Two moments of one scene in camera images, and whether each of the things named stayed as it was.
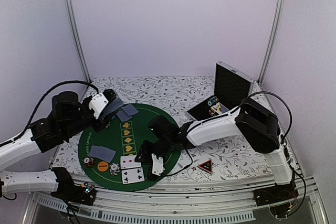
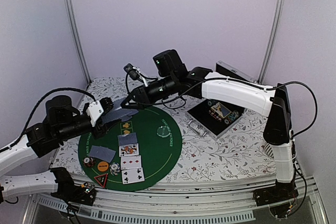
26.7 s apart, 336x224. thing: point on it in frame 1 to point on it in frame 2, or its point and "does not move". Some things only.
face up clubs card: (133, 175) does not move
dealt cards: (101, 152) does not move
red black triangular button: (207, 166) to (102, 179)
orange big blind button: (103, 166) does not move
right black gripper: (145, 150) to (143, 98)
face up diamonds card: (127, 162) does not move
